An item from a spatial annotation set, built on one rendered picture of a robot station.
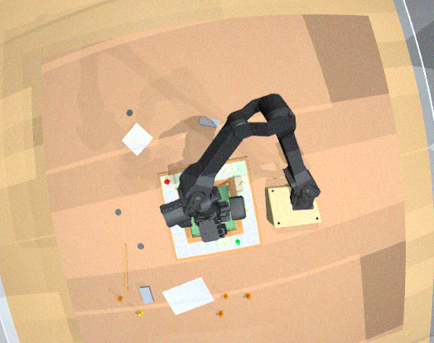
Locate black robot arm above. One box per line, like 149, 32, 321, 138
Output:
160, 93, 321, 243

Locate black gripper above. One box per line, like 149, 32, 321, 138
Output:
178, 196, 246, 228

